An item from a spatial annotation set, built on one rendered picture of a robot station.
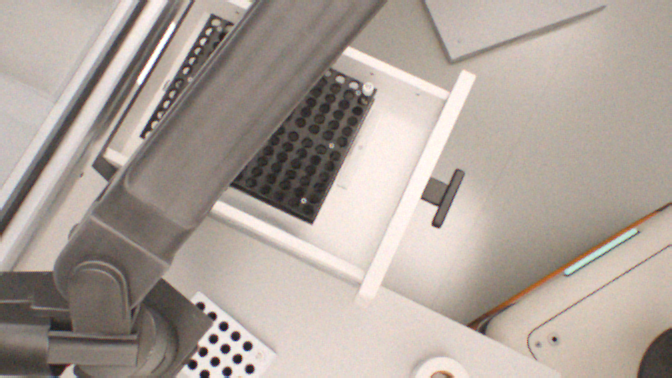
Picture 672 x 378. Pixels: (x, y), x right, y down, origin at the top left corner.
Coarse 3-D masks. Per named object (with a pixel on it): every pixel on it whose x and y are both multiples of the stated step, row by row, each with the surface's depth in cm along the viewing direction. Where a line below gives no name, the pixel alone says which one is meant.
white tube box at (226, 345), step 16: (208, 304) 85; (224, 320) 85; (208, 336) 84; (224, 336) 84; (240, 336) 87; (208, 352) 87; (224, 352) 87; (240, 352) 84; (272, 352) 84; (192, 368) 86; (208, 368) 83; (224, 368) 85; (240, 368) 83; (256, 368) 83
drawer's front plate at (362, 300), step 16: (464, 80) 80; (448, 96) 85; (464, 96) 79; (448, 112) 79; (448, 128) 78; (432, 144) 78; (432, 160) 77; (416, 176) 77; (416, 192) 76; (400, 208) 76; (400, 224) 75; (384, 240) 75; (400, 240) 75; (384, 256) 74; (368, 272) 74; (384, 272) 74; (368, 288) 73; (368, 304) 77
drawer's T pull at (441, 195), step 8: (456, 176) 78; (432, 184) 78; (440, 184) 78; (448, 184) 78; (456, 184) 78; (424, 192) 78; (432, 192) 78; (440, 192) 78; (448, 192) 78; (456, 192) 78; (424, 200) 78; (432, 200) 78; (440, 200) 78; (448, 200) 78; (440, 208) 77; (448, 208) 77; (440, 216) 77; (432, 224) 77; (440, 224) 77
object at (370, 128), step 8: (160, 112) 86; (376, 112) 87; (368, 120) 87; (376, 120) 87; (368, 128) 86; (376, 128) 86; (360, 136) 86; (368, 136) 86; (360, 144) 86; (368, 144) 86; (352, 152) 85; (360, 152) 85; (352, 160) 85; (360, 160) 86; (344, 168) 85; (352, 168) 85; (344, 176) 85; (352, 176) 85; (336, 184) 85; (344, 184) 84
